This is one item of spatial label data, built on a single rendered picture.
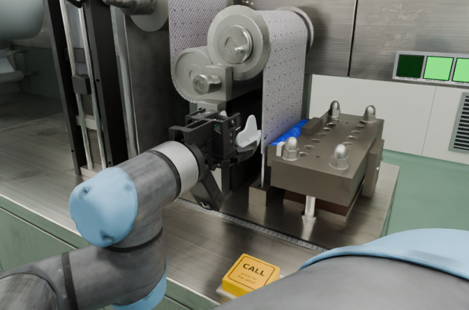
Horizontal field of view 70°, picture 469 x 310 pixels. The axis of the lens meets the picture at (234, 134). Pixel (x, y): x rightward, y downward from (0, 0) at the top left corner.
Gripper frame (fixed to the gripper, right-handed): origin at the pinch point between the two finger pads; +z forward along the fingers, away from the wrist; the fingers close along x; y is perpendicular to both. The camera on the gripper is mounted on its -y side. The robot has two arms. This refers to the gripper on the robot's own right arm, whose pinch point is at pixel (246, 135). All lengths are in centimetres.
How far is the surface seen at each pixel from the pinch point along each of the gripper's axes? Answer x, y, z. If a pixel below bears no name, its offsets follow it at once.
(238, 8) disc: 5.7, 23.1, 7.2
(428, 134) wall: -34, -82, 274
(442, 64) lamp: -31, 10, 40
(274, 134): 0.2, -4.3, 13.7
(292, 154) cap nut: -7.2, -4.7, 5.7
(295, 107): 0.1, -1.1, 26.5
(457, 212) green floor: -59, -110, 195
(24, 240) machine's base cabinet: 57, -33, -18
